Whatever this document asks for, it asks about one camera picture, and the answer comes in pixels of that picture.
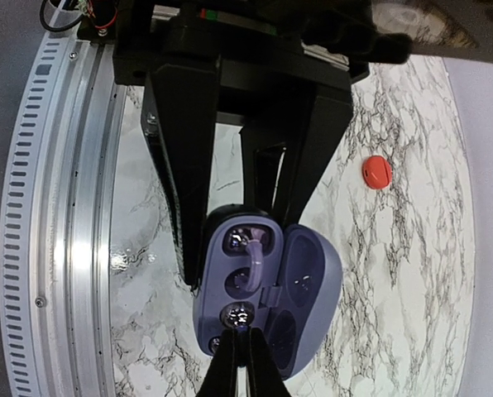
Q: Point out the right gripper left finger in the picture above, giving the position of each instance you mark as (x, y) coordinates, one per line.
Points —
(221, 377)

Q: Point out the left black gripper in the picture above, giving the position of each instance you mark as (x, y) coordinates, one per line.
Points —
(202, 62)

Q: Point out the red earbud charging case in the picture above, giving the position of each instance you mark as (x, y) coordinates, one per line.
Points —
(377, 172)

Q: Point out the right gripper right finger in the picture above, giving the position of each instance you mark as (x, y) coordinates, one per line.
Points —
(263, 376)

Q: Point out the grey blue charging case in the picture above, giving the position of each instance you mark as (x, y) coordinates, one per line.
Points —
(300, 286)

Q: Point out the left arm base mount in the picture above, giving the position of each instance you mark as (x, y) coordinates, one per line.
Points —
(100, 15)

